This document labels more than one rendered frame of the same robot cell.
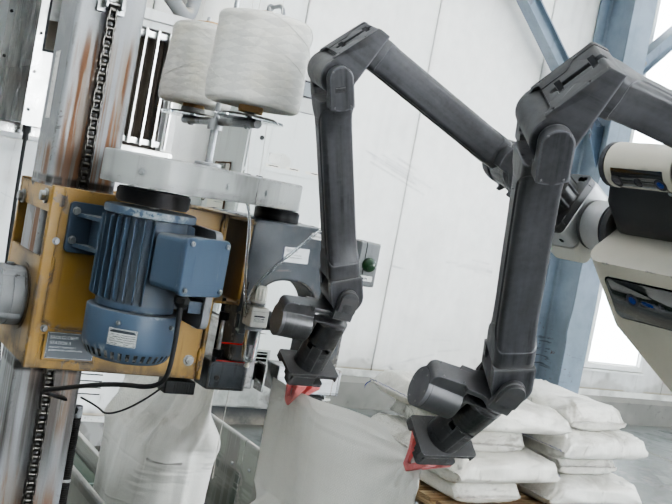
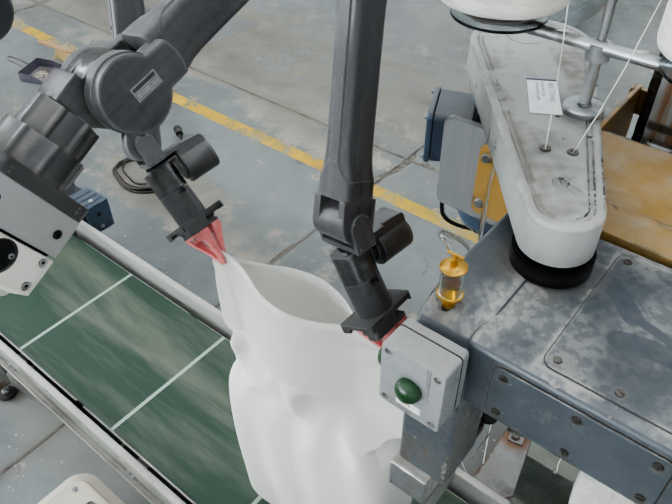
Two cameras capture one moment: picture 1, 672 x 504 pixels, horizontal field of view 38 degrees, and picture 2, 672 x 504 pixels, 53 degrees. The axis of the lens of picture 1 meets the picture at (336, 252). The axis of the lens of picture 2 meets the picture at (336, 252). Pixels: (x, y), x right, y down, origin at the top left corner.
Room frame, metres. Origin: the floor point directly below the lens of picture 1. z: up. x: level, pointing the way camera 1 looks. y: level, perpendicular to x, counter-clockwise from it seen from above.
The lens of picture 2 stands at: (2.39, -0.28, 1.84)
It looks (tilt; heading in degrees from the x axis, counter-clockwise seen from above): 42 degrees down; 161
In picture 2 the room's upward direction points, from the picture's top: 1 degrees counter-clockwise
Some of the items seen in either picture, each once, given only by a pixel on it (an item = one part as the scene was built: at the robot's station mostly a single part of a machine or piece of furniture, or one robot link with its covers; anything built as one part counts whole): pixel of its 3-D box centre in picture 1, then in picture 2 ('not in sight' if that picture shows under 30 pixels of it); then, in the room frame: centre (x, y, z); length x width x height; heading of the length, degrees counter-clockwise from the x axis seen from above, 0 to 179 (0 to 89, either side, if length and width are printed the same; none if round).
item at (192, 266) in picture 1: (189, 271); (449, 133); (1.55, 0.22, 1.25); 0.10 x 0.08 x 0.12; 146
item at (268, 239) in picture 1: (265, 278); (569, 383); (2.03, 0.13, 1.21); 0.30 x 0.25 x 0.30; 31
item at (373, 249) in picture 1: (358, 262); (422, 374); (2.01, -0.05, 1.28); 0.08 x 0.05 x 0.09; 31
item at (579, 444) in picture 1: (577, 438); not in sight; (4.97, -1.38, 0.44); 0.68 x 0.44 x 0.15; 121
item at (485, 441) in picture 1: (456, 422); not in sight; (4.79, -0.73, 0.44); 0.66 x 0.42 x 0.14; 25
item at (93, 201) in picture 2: not in sight; (70, 201); (0.22, -0.54, 0.35); 0.30 x 0.15 x 0.15; 31
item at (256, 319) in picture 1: (255, 326); not in sight; (1.83, 0.12, 1.14); 0.05 x 0.04 x 0.16; 121
